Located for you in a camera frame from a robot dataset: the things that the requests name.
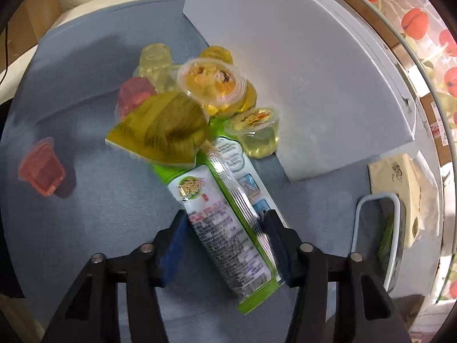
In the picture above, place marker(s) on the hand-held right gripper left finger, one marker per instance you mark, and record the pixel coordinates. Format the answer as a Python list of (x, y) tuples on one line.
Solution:
[(175, 248)]

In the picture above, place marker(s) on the pale jelly cup printed lid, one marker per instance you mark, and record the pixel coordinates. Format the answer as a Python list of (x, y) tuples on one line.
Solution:
[(257, 132)]

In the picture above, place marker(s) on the black device white rim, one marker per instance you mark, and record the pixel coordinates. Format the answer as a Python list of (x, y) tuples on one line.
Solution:
[(371, 243)]

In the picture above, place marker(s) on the red jelly cup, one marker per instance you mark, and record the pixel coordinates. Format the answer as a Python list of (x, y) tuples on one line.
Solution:
[(42, 169), (135, 94)]

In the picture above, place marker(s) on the pale yellow jelly cup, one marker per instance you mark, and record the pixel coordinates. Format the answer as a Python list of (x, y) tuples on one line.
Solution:
[(155, 57), (168, 78)]

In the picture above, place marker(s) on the green white snack packet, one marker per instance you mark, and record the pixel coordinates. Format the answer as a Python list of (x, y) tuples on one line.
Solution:
[(214, 221)]

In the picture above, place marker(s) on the white cardboard box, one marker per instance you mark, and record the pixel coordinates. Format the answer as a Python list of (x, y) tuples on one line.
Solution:
[(303, 78)]

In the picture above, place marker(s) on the olive yellow snack packet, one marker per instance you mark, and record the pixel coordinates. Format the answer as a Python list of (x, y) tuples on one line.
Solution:
[(160, 128)]

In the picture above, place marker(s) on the plain cardboard box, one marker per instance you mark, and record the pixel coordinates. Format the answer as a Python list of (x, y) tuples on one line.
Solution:
[(397, 48)]

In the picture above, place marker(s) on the labelled cardboard box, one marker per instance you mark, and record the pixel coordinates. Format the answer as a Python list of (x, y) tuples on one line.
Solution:
[(435, 121)]

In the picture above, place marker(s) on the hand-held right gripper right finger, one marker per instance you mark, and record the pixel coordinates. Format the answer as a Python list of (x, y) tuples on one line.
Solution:
[(277, 248)]

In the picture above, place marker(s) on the beige tissue pack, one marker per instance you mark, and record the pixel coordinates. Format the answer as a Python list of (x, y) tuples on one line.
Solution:
[(414, 193)]

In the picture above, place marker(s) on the yellow jelly cup cartoon lid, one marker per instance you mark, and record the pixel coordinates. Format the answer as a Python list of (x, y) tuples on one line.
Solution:
[(210, 78)]

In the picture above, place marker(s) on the tulip wall poster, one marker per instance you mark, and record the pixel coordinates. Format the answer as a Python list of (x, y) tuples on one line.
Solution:
[(414, 21)]

